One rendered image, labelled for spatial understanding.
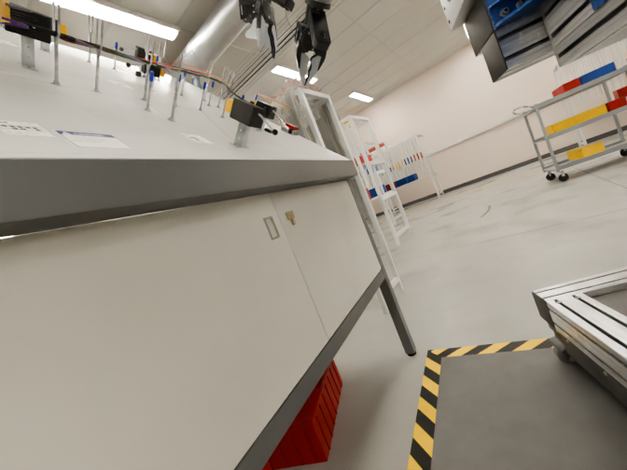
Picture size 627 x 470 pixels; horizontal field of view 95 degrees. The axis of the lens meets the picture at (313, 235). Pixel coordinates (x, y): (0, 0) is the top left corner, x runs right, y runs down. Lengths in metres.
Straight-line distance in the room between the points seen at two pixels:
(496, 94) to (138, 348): 8.93
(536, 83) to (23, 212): 9.02
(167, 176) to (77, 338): 0.23
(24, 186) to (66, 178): 0.04
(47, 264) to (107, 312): 0.08
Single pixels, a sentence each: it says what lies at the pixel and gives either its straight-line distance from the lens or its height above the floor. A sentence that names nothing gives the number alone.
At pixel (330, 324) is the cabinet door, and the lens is 0.78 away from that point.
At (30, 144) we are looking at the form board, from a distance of 0.48.
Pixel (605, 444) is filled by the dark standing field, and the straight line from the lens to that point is 1.01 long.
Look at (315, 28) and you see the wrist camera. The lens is 0.92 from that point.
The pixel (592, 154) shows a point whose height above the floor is 0.20.
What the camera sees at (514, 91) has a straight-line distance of 9.04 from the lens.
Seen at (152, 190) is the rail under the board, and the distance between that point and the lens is 0.46.
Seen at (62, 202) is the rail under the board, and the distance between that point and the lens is 0.41.
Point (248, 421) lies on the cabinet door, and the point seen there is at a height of 0.44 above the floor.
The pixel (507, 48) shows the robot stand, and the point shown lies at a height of 0.89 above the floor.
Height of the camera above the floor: 0.70
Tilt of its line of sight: 3 degrees down
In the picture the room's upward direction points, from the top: 22 degrees counter-clockwise
